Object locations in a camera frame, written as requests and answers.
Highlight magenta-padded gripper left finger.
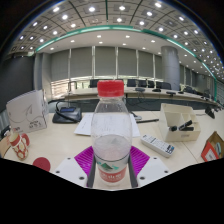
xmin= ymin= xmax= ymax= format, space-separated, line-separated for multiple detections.
xmin=53 ymin=145 xmax=98 ymax=189

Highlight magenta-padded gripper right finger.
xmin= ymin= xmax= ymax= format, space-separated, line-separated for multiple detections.
xmin=127 ymin=145 xmax=172 ymax=189

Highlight clear red-capped water bottle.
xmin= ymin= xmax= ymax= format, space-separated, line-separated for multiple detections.
xmin=90 ymin=79 xmax=134 ymax=190

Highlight white remote control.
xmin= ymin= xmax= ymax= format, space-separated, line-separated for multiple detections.
xmin=140 ymin=134 xmax=176 ymax=158

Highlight flat round red coaster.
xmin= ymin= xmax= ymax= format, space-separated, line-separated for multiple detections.
xmin=32 ymin=156 xmax=52 ymax=173

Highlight white printed paper sheet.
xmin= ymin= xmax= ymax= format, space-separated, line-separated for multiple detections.
xmin=73 ymin=112 xmax=142 ymax=138

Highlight black pen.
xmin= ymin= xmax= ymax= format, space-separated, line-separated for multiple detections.
xmin=135 ymin=118 xmax=160 ymax=124

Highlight open white cardboard box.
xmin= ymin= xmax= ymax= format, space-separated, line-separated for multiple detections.
xmin=158 ymin=102 xmax=202 ymax=142

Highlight red flower-print mug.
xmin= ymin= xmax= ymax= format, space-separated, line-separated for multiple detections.
xmin=8 ymin=130 xmax=31 ymax=161

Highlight small red cardboard carton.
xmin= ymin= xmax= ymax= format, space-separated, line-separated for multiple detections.
xmin=200 ymin=130 xmax=224 ymax=163

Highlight white copy paper carton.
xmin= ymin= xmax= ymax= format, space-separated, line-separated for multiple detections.
xmin=5 ymin=89 xmax=50 ymax=134

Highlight row of black office chairs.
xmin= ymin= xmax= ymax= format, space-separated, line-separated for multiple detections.
xmin=88 ymin=78 xmax=201 ymax=95

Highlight recessed ceiling lights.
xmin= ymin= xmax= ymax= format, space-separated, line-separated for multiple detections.
xmin=18 ymin=1 xmax=221 ymax=73

